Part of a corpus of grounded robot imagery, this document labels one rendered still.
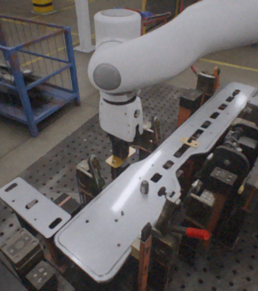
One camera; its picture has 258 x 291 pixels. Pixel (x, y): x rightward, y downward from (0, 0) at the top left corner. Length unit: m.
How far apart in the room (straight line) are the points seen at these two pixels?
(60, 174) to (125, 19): 1.08
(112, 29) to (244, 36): 0.21
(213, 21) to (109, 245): 0.62
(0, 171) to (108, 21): 2.30
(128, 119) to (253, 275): 0.84
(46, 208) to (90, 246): 0.20
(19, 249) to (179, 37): 0.63
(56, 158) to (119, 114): 1.01
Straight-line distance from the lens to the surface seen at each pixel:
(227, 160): 0.86
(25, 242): 0.78
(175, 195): 0.63
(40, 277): 0.71
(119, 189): 0.92
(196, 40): 0.46
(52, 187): 1.38
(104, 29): 0.48
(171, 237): 0.76
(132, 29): 0.48
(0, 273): 0.80
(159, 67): 0.42
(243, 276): 1.17
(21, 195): 0.98
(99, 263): 0.78
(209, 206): 0.83
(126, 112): 0.54
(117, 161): 0.65
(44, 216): 0.89
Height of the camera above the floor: 1.70
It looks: 40 degrees down
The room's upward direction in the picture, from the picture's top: straight up
